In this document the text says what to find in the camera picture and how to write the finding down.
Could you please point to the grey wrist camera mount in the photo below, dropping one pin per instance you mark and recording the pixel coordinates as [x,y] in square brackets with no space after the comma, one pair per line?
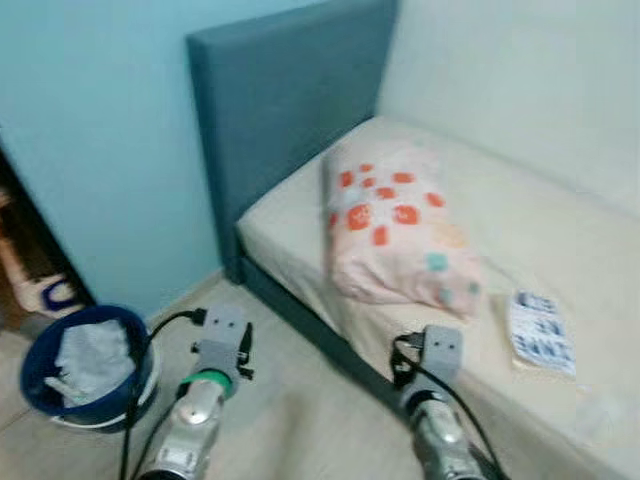
[442,350]
[222,330]

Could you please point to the white blue lettered book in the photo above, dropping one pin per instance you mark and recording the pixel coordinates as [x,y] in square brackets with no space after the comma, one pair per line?
[540,335]

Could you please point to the white blue slipper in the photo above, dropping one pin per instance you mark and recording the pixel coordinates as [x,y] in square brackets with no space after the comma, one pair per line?
[48,302]

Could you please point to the blue round waste bin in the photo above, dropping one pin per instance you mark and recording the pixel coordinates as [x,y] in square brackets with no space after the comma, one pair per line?
[40,392]

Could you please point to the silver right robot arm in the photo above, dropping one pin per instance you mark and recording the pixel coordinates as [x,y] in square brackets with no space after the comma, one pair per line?
[440,440]

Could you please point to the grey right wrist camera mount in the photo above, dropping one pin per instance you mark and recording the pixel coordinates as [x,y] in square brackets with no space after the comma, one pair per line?
[442,350]

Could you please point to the white plastic bin bag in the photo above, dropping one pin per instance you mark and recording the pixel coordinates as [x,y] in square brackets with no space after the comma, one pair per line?
[95,355]

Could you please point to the clear plastic wrapper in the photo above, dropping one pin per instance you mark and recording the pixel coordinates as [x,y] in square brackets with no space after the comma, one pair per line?
[600,415]

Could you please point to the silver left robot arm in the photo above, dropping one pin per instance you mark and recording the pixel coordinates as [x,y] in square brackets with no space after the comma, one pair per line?
[190,430]

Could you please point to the blue-grey bed headboard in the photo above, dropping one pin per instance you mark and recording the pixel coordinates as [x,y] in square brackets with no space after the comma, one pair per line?
[290,110]

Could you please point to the pink patterned pillow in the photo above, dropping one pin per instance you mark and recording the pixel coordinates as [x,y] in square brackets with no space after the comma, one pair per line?
[400,230]

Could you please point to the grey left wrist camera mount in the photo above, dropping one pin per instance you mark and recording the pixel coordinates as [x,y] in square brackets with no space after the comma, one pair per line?
[222,330]

